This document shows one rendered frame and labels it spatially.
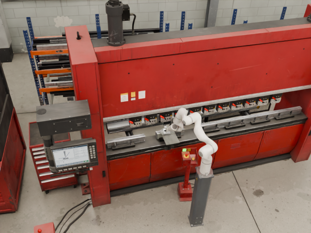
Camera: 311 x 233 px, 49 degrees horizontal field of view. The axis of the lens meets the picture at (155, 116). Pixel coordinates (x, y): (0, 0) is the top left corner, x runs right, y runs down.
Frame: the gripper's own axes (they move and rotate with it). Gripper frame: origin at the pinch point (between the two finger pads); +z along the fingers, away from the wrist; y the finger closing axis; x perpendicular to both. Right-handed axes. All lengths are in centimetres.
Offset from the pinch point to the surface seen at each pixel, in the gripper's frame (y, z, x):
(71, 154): 124, -65, 14
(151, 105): 21.8, -27.7, -30.7
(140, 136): 35.2, 12.4, 0.1
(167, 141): 4.6, -3.4, 14.3
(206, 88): -48, -39, -40
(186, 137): -27.8, 15.3, 11.4
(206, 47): -40, -84, -76
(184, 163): -14.4, 7.3, 45.4
